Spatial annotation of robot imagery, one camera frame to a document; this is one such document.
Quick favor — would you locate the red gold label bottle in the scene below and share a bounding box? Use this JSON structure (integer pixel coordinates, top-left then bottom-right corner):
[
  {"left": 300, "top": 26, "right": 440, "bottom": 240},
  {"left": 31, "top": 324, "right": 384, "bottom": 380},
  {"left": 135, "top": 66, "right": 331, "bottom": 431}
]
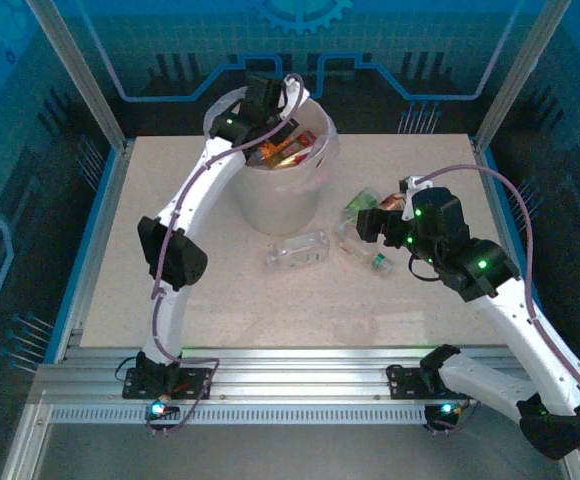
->
[{"left": 269, "top": 130, "right": 319, "bottom": 169}]

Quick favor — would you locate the clear bottle peach base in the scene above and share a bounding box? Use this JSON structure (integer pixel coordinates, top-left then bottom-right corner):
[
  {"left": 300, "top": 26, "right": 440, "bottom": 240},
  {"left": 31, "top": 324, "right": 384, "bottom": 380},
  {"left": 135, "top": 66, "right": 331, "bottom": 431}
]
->
[{"left": 334, "top": 219, "right": 379, "bottom": 261}]

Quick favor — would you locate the copper brown coffee bottle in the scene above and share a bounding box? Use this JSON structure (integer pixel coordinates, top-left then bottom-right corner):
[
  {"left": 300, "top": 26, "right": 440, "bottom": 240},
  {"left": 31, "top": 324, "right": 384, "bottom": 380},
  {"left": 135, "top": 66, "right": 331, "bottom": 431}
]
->
[{"left": 378, "top": 192, "right": 411, "bottom": 214}]

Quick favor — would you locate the white plastic bin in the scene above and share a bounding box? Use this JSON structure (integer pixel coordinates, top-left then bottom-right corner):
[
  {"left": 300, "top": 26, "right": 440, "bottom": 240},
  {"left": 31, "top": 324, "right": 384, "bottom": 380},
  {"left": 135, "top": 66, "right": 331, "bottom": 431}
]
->
[{"left": 203, "top": 85, "right": 340, "bottom": 237}]

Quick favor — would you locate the clear square unlabelled bottle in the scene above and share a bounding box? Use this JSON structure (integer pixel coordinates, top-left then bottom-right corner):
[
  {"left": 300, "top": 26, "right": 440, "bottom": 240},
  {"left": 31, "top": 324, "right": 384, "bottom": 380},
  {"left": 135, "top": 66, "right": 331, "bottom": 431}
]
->
[{"left": 264, "top": 229, "right": 332, "bottom": 269}]

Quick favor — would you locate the clear plastic bin liner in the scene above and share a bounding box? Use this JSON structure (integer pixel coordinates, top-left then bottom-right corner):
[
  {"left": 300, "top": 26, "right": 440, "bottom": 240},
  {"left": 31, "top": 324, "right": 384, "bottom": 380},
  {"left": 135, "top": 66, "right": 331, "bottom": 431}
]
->
[{"left": 202, "top": 85, "right": 341, "bottom": 196}]

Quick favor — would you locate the green label clear bottle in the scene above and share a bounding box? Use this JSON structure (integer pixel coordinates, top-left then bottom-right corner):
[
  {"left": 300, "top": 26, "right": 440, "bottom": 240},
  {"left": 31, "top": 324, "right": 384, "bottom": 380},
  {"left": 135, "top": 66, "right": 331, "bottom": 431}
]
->
[{"left": 342, "top": 186, "right": 382, "bottom": 226}]

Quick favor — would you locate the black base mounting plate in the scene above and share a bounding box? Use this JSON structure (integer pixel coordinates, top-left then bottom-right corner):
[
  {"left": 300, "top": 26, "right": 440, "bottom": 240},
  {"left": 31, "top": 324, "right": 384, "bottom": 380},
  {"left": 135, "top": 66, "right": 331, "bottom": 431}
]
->
[
  {"left": 122, "top": 366, "right": 214, "bottom": 401},
  {"left": 386, "top": 366, "right": 451, "bottom": 401}
]

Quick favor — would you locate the small LED circuit board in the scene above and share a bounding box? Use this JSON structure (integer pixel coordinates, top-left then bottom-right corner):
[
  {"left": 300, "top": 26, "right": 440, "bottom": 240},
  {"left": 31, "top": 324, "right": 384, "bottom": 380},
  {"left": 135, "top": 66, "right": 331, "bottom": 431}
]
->
[
  {"left": 425, "top": 402, "right": 464, "bottom": 424},
  {"left": 144, "top": 398, "right": 181, "bottom": 421}
]

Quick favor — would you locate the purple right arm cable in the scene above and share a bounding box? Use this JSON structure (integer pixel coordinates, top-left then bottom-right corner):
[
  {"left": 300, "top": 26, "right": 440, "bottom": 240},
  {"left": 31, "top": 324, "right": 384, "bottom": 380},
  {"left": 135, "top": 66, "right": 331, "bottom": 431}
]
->
[{"left": 412, "top": 164, "right": 580, "bottom": 459}]

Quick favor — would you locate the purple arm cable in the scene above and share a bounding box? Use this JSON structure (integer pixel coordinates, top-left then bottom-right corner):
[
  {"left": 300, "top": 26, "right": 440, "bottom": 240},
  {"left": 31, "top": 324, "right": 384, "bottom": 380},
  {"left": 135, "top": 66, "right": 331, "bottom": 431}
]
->
[
  {"left": 145, "top": 73, "right": 305, "bottom": 437},
  {"left": 412, "top": 164, "right": 580, "bottom": 459}
]

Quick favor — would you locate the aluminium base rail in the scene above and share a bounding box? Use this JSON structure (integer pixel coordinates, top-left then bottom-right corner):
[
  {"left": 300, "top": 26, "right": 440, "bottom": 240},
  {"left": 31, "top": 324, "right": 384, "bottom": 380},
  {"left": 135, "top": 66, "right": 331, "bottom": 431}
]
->
[{"left": 29, "top": 344, "right": 571, "bottom": 401}]

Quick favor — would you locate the aluminium frame post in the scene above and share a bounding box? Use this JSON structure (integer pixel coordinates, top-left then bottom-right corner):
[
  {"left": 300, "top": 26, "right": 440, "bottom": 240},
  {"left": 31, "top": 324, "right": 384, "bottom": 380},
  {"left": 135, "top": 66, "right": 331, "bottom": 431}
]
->
[
  {"left": 472, "top": 0, "right": 575, "bottom": 154},
  {"left": 24, "top": 0, "right": 131, "bottom": 154}
]

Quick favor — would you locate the slotted grey cable duct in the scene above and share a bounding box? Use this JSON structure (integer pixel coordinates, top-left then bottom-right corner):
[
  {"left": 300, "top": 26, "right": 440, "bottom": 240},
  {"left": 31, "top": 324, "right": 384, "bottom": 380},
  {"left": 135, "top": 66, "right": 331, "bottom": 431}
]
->
[{"left": 49, "top": 404, "right": 526, "bottom": 426}]

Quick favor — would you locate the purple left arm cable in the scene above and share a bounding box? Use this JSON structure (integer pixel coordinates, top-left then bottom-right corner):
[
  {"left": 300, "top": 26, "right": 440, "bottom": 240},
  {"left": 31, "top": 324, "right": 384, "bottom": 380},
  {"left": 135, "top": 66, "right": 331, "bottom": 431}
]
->
[{"left": 145, "top": 73, "right": 305, "bottom": 437}]

